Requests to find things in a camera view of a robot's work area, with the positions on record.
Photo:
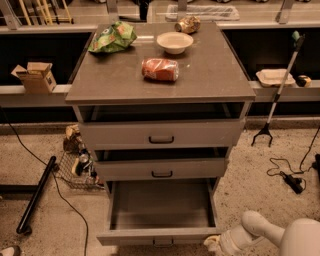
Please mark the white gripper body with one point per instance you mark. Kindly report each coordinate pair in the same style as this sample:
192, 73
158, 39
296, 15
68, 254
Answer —
228, 242

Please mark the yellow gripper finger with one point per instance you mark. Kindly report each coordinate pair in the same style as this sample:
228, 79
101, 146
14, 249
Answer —
212, 243

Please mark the grey bottom drawer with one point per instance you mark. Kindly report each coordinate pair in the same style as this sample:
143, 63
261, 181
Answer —
160, 213

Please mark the grey drawer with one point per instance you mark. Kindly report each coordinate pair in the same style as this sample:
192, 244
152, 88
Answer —
167, 163
161, 125
160, 213

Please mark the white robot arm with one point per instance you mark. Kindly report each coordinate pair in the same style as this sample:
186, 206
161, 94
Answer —
300, 238

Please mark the grey top drawer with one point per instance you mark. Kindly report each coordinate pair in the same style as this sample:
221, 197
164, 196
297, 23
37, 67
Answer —
161, 125

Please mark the grey middle drawer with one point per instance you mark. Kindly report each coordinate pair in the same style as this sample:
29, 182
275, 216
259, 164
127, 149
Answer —
167, 163

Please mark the grey drawer cabinet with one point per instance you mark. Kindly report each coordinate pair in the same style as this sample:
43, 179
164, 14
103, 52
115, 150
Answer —
208, 73

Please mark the white takeout container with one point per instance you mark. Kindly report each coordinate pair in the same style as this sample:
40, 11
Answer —
271, 77

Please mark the brown crumpled paper bag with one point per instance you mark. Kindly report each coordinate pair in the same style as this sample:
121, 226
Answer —
72, 139

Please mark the yellow black tape measure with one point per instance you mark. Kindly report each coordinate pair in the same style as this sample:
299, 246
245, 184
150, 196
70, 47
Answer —
303, 81

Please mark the crushed orange soda can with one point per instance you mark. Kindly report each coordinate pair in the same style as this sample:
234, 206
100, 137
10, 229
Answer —
160, 69

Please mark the black pole on floor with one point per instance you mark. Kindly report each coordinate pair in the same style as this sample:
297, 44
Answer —
23, 226

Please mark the white bowl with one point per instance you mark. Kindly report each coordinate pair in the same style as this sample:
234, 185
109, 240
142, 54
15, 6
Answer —
174, 42

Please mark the reacher grabber tool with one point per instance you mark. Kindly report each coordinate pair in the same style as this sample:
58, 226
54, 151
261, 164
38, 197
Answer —
298, 42

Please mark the green chip bag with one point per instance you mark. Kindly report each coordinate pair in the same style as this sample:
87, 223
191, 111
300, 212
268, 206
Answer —
117, 37

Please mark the clear plastic tray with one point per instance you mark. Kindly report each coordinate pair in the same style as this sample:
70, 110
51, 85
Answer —
205, 12

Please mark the small cardboard box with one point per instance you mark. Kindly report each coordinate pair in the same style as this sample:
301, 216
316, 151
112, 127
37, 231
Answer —
37, 77

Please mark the black power adapter with cable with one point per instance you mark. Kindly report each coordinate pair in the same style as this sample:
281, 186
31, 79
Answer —
293, 178

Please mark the wire basket with clutter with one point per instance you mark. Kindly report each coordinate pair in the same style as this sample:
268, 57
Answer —
76, 168

